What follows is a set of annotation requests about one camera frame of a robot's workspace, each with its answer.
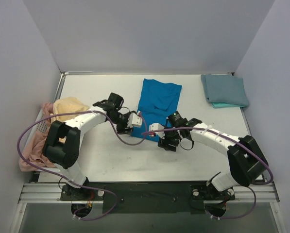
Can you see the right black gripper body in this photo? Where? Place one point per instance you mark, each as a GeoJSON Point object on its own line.
{"type": "Point", "coordinates": [167, 143]}

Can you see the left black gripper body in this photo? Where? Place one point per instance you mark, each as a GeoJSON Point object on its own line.
{"type": "Point", "coordinates": [123, 127]}

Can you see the bright blue t shirt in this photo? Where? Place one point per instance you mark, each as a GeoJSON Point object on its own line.
{"type": "Point", "coordinates": [158, 100]}

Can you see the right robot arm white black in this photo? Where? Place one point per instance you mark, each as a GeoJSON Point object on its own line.
{"type": "Point", "coordinates": [245, 158]}

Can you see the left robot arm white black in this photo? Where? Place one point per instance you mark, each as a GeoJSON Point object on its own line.
{"type": "Point", "coordinates": [63, 143]}

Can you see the pale yellow t shirt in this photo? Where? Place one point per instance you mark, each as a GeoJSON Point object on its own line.
{"type": "Point", "coordinates": [67, 105]}

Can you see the folded teal t shirt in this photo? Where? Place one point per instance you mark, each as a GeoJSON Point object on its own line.
{"type": "Point", "coordinates": [218, 105]}

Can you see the folded grey-blue t shirt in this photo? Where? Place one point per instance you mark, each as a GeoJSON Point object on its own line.
{"type": "Point", "coordinates": [224, 89]}

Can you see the white perforated plastic basket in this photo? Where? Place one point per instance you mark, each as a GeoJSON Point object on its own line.
{"type": "Point", "coordinates": [41, 123]}

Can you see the dusty pink t shirt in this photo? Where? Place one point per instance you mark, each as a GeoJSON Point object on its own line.
{"type": "Point", "coordinates": [33, 150]}

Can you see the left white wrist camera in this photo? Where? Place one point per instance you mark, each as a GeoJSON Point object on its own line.
{"type": "Point", "coordinates": [134, 120]}

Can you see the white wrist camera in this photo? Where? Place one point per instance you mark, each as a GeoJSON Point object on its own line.
{"type": "Point", "coordinates": [155, 129]}
{"type": "Point", "coordinates": [134, 120]}

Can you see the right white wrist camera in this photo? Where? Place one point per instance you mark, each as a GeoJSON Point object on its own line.
{"type": "Point", "coordinates": [155, 129]}

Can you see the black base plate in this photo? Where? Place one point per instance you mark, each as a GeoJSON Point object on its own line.
{"type": "Point", "coordinates": [151, 197]}

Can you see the aluminium rail frame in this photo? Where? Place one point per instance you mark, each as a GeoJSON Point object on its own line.
{"type": "Point", "coordinates": [50, 193]}

